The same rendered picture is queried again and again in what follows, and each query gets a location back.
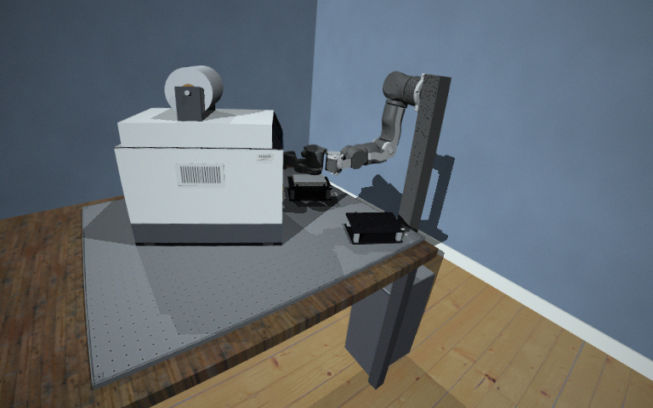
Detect black rectangular frame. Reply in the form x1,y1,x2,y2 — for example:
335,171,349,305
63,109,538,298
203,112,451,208
287,177,332,201
344,212,405,245

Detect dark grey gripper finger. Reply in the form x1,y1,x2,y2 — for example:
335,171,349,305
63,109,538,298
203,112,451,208
283,153,312,173
283,150,306,164

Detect grey cylinder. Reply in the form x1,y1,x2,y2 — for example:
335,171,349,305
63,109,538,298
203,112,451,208
164,65,224,113

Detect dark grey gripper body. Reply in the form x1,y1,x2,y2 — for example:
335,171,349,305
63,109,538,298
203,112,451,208
301,144,341,175

